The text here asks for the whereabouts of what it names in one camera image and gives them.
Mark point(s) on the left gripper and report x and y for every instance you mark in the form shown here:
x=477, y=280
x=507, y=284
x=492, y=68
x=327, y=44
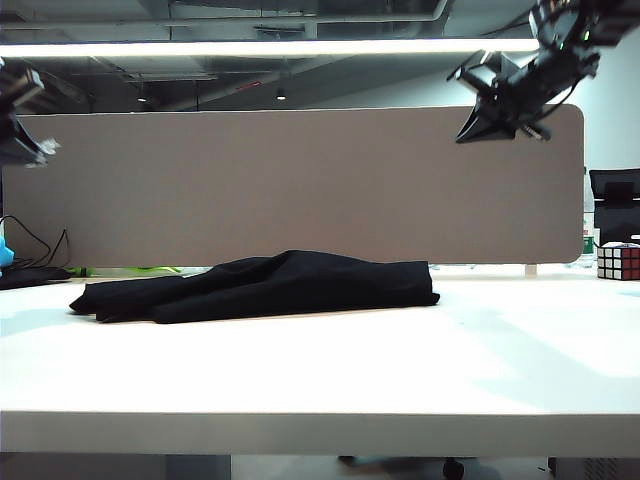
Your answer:
x=20, y=90

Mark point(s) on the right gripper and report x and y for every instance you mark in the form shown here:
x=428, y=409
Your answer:
x=545, y=77

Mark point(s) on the black polo shirt green logo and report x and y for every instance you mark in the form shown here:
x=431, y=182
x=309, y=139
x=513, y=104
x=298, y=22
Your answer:
x=300, y=285

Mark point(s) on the light blue cloth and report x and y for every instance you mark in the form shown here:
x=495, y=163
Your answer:
x=5, y=252

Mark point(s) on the black ceiling spot lamp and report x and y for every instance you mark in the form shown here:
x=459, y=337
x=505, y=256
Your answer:
x=142, y=98
x=281, y=93

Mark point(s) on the black folded cloth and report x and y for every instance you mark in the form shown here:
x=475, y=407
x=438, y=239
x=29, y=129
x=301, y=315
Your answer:
x=30, y=279

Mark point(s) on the clear bottle green label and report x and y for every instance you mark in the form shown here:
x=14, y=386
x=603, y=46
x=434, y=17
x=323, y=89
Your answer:
x=589, y=245

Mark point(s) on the Rubik's cube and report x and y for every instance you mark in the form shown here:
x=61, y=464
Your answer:
x=620, y=262

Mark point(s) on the bright green strip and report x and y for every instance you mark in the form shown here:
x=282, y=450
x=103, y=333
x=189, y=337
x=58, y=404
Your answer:
x=150, y=271

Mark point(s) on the beige fabric desk divider panel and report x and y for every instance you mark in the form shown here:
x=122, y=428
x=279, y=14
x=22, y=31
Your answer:
x=300, y=190

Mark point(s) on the long ceiling light strip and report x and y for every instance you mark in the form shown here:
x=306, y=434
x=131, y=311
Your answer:
x=250, y=47

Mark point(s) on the black chair wheel base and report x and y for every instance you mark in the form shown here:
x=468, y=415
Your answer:
x=452, y=469

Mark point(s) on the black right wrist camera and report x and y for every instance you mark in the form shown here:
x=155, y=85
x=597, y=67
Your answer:
x=482, y=75

